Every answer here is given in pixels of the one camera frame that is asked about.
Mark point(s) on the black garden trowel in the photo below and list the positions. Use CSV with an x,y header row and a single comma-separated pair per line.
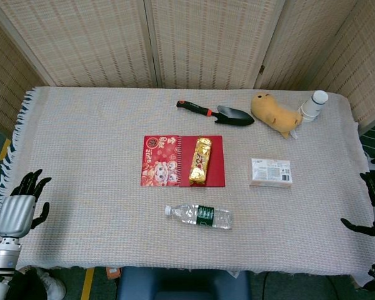
x,y
234,116

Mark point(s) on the yellow plush toy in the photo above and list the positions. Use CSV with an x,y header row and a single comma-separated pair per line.
x,y
275,114

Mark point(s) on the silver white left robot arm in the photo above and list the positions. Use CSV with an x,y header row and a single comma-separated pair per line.
x,y
4,256

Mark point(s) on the small orange object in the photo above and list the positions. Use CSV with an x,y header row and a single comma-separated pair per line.
x,y
113,272

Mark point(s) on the clear plastic water bottle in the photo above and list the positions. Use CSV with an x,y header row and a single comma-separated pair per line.
x,y
203,216

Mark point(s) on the white plastic bottle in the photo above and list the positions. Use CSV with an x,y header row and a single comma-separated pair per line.
x,y
314,106

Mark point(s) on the red spiral calendar notebook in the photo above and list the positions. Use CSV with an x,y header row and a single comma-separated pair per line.
x,y
162,162

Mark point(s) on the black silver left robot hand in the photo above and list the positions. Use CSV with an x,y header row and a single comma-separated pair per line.
x,y
14,215

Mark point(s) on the woven folding screen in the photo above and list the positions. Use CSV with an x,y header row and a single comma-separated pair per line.
x,y
206,40

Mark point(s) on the beige woven tablecloth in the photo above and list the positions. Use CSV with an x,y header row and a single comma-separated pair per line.
x,y
97,187

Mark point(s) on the gold foil snack package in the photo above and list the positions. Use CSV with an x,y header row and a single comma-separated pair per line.
x,y
200,161

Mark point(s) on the white shoe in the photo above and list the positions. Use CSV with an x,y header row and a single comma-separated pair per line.
x,y
53,286

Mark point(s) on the brass screen hinge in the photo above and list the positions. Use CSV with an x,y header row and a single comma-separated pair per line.
x,y
262,69

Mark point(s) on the blue padded chair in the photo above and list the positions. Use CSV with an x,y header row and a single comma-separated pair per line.
x,y
181,284

